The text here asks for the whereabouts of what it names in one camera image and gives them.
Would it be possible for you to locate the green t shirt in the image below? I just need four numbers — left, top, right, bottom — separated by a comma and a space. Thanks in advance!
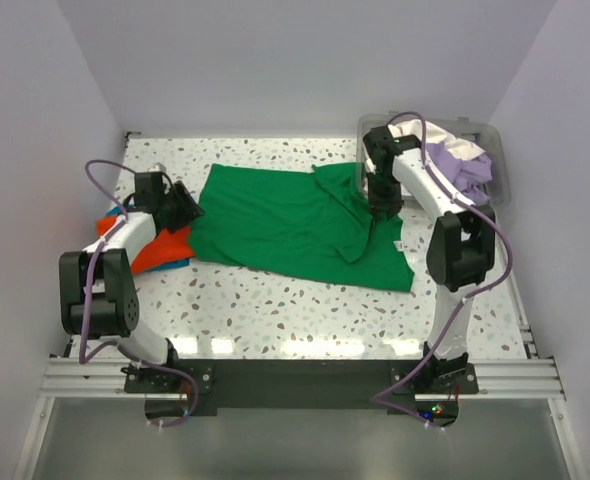
188, 163, 414, 293

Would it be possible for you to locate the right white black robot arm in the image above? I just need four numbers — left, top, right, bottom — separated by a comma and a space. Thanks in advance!
362, 126, 495, 361

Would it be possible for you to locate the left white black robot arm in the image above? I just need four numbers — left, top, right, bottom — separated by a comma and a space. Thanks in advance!
59, 170, 204, 367

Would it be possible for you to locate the folded orange t shirt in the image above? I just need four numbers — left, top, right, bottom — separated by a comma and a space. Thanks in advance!
96, 215, 194, 275

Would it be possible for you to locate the folded blue t shirt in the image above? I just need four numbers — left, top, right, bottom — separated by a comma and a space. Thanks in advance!
104, 209, 194, 274

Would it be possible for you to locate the white crumpled t shirt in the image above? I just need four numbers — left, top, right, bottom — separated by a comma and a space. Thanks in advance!
363, 119, 486, 194

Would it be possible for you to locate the lavender crumpled t shirt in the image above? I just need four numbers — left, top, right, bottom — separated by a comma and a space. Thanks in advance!
426, 144, 492, 205

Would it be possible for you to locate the clear plastic bin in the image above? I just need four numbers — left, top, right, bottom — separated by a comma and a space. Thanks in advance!
356, 112, 513, 206

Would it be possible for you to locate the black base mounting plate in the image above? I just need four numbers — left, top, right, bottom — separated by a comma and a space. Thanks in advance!
121, 359, 479, 426

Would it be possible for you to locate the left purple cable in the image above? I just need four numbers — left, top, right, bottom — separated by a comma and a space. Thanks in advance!
78, 159, 200, 429

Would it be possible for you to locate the aluminium frame rail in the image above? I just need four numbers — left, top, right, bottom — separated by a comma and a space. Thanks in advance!
38, 358, 566, 400

